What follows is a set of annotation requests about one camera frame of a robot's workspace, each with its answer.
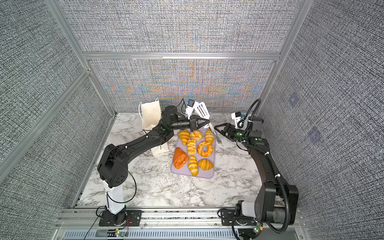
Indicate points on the striped long bread roll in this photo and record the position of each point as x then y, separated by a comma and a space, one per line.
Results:
191, 147

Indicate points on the ring shaped bread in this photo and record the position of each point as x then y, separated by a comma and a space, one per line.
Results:
205, 149

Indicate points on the brown triangular pastry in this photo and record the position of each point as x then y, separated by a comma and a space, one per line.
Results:
180, 158

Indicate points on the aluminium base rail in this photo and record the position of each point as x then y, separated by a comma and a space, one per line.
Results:
148, 223

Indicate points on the lilac plastic tray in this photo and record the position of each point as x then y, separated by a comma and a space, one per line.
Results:
202, 174

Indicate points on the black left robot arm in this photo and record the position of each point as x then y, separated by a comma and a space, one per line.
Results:
113, 166

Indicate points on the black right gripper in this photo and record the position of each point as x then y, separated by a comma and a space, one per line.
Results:
228, 127

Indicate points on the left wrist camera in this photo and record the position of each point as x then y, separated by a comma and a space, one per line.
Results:
190, 108

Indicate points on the croissant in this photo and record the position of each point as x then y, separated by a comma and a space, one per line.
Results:
184, 136
209, 137
193, 166
205, 164

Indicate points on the white paper bag with rose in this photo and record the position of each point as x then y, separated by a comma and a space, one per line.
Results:
150, 114

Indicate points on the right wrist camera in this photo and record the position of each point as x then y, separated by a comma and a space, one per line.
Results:
238, 118

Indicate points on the twisted bun top middle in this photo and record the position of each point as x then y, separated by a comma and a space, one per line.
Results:
196, 135

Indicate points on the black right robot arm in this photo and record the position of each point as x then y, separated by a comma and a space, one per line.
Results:
276, 202

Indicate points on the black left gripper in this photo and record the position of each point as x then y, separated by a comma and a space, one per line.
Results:
192, 123

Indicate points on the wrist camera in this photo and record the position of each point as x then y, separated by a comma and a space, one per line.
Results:
238, 118
190, 108

